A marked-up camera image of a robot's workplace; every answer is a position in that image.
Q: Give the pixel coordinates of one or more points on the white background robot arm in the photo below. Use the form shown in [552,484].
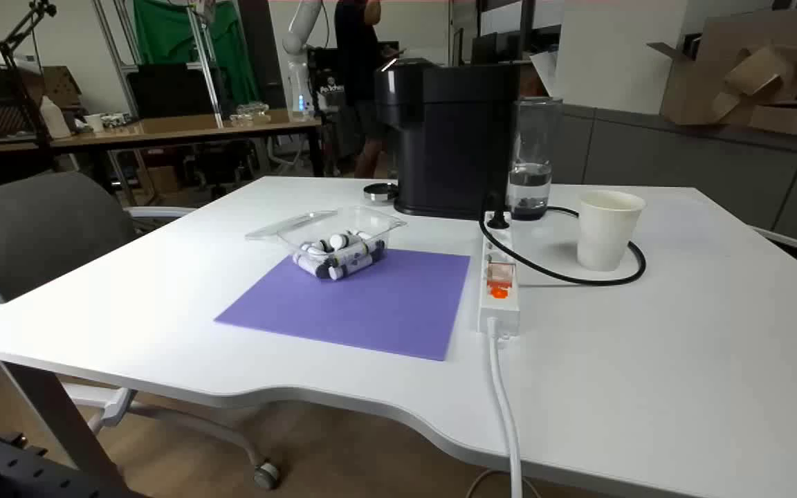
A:
[300,45]

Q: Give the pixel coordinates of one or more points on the clear plastic pack tray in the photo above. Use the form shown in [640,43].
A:
[386,238]

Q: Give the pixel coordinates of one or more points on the white bottle red logo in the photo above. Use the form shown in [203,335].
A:
[365,247]

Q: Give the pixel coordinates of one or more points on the white bottle yellow band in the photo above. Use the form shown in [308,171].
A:
[351,265]

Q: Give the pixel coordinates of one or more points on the purple rectangular mat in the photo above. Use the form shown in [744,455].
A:
[399,307]

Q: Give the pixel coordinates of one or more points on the round metal drip tray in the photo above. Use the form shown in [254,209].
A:
[381,191]

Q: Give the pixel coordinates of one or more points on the white bottle green band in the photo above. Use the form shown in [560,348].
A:
[337,243]

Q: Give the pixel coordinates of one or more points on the white bottle dense text label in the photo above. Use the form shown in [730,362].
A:
[318,260]

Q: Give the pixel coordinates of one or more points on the white power strip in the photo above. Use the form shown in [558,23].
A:
[499,286]

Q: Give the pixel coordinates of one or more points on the black coffee machine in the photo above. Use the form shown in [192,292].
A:
[449,140]

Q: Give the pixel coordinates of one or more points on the person in dark clothes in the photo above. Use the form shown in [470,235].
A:
[358,63]

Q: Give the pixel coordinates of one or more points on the white paper cup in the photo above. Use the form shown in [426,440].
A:
[607,229]

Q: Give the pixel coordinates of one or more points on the wooden background desk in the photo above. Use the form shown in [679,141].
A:
[168,127]

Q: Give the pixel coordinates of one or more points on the grey low cabinet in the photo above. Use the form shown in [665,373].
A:
[694,167]

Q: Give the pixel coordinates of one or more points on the green cloth backdrop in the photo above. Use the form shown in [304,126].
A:
[172,37]

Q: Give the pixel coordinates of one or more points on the grey office chair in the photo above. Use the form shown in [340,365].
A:
[41,229]

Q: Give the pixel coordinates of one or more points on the open cardboard box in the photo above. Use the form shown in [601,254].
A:
[736,79]

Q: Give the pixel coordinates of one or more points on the black boom stand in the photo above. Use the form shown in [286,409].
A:
[24,84]

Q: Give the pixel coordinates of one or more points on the black perforated board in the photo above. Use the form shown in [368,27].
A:
[12,470]

